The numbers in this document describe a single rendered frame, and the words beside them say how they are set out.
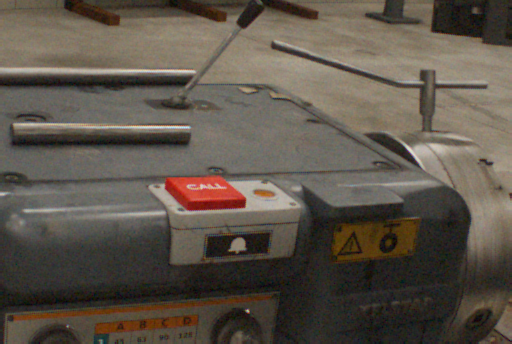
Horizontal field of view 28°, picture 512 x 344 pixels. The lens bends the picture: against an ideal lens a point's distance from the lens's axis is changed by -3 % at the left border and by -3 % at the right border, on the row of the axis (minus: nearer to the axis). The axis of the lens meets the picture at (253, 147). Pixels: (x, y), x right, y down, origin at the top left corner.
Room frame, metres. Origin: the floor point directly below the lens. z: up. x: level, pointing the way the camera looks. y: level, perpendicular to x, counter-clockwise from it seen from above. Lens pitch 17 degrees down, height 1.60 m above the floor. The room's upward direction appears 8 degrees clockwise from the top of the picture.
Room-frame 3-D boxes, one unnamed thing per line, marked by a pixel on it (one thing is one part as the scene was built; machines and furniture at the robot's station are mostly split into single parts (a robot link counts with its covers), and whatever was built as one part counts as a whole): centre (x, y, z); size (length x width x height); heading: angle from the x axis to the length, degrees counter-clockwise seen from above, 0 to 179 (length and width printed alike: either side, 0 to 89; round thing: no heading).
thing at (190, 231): (0.95, 0.02, 1.23); 0.13 x 0.08 x 0.05; 119
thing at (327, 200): (1.02, -0.11, 1.24); 0.09 x 0.08 x 0.03; 119
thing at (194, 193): (0.94, 0.04, 1.26); 0.06 x 0.06 x 0.02; 29
